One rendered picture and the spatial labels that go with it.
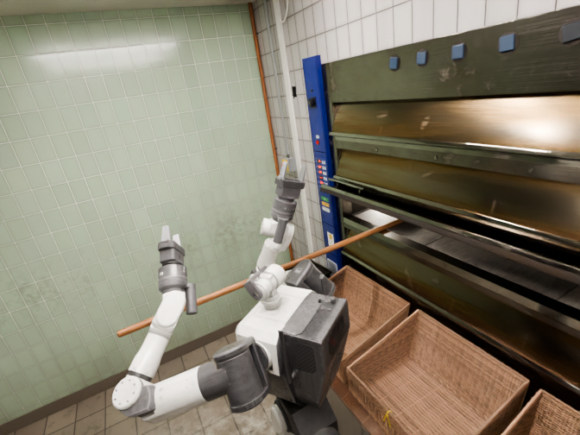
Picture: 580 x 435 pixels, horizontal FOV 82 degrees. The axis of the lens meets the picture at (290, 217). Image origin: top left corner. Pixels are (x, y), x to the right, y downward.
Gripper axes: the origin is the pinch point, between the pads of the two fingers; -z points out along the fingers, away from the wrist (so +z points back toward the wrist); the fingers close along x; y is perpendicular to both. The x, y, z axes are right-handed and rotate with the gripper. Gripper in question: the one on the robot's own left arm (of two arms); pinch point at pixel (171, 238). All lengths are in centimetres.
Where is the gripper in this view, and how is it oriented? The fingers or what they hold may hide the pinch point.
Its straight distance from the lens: 121.9
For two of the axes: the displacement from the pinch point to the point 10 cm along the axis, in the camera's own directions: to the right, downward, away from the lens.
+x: 1.2, 4.2, 9.0
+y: 9.7, -2.2, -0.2
